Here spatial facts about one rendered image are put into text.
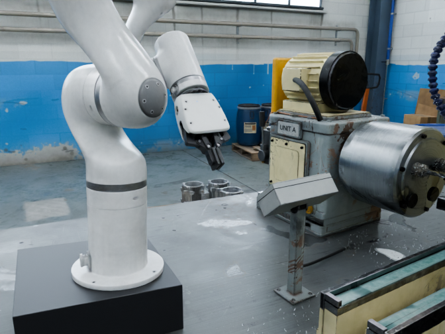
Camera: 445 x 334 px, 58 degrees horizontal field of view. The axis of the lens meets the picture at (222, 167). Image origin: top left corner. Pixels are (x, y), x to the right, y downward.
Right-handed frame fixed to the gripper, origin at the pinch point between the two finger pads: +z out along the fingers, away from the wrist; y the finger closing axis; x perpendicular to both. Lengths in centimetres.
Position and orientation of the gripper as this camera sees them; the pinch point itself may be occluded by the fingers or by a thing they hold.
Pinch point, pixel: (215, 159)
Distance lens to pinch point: 83.6
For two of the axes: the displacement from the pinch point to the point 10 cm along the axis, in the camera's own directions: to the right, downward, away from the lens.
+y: 8.5, -1.3, 5.2
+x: -4.1, 4.5, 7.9
